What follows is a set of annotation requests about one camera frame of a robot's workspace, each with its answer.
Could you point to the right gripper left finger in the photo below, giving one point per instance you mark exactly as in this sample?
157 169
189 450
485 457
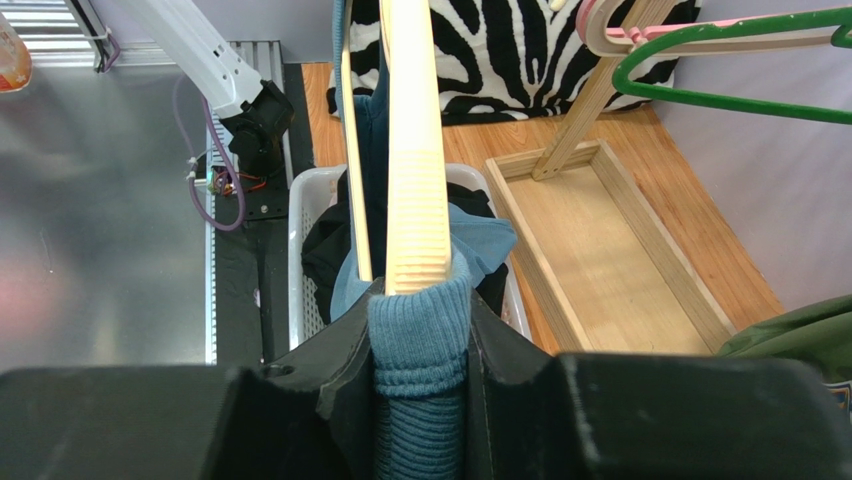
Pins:
308 415

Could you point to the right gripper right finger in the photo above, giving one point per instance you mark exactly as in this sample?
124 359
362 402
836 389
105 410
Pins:
532 415

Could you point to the blue tank top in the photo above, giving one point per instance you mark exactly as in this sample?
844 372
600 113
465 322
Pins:
419 342

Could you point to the wooden hanger with blue top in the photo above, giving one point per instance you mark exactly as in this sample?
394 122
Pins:
418 253

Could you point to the olive green tank top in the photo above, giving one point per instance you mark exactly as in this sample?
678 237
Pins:
818 335

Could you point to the wooden hanger with mauve top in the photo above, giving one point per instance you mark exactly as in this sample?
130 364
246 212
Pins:
639 40

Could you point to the pink hanger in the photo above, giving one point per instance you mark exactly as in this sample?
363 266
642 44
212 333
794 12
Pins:
593 25

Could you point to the green hanger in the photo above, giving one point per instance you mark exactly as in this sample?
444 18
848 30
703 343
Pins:
624 83

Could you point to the black top green trim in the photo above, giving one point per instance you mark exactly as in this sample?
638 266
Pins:
484 240

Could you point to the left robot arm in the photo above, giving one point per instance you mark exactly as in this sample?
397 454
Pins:
254 110

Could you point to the white plastic basket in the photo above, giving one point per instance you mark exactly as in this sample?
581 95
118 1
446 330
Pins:
311 194

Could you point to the wooden clothes rack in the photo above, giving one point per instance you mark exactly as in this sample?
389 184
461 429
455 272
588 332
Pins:
606 273

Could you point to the zebra print blanket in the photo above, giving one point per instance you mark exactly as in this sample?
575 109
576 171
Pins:
496 61

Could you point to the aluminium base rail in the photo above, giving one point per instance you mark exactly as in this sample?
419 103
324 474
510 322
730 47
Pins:
108 257

